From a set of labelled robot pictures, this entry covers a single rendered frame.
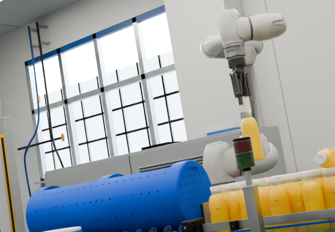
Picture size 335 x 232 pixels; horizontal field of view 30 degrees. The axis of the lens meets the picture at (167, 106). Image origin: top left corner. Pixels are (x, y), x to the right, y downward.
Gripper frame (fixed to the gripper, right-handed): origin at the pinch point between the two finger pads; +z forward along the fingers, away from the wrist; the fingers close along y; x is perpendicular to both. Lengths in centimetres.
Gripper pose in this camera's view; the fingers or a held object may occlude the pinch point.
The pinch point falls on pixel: (244, 105)
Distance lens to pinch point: 265.4
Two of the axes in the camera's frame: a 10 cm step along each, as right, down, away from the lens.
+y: -5.5, -0.1, -8.3
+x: 8.2, -2.0, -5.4
